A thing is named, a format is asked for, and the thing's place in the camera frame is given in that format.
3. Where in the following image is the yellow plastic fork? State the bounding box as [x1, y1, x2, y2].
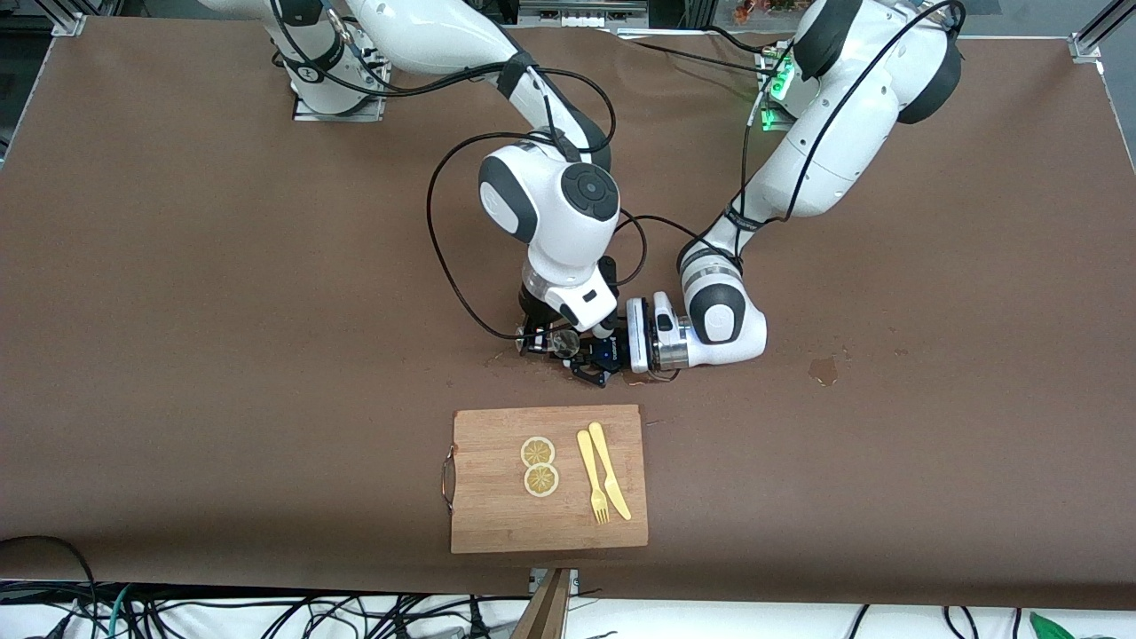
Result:
[577, 430, 611, 525]

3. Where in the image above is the yellow plastic knife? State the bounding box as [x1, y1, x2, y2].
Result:
[588, 422, 633, 522]

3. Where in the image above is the wooden cutting board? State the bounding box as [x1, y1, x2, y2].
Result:
[441, 404, 650, 555]

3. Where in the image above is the wooden beam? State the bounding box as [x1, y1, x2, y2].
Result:
[513, 568, 573, 639]

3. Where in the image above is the brown table cover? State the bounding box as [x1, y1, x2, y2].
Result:
[0, 16, 1136, 613]

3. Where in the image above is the grey metal rack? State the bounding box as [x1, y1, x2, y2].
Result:
[517, 0, 651, 33]

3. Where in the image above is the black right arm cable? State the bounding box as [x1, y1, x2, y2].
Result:
[266, 0, 649, 343]

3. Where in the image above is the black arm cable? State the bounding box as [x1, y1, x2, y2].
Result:
[617, 0, 968, 294]
[266, 0, 649, 343]

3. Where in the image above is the small metal bracket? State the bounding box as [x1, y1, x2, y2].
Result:
[529, 568, 580, 597]

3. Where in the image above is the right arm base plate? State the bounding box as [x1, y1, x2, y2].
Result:
[291, 53, 392, 123]

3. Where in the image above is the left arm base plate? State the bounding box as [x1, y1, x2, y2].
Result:
[759, 49, 801, 135]

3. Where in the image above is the black base cable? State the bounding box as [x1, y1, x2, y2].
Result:
[615, 25, 773, 79]

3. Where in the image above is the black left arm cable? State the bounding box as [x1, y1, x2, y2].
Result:
[617, 0, 968, 294]

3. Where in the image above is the teal floor cable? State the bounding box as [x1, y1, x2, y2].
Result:
[105, 584, 136, 639]

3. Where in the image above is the aluminium frame corner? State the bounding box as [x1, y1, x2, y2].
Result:
[49, 0, 90, 38]
[1068, 0, 1136, 63]

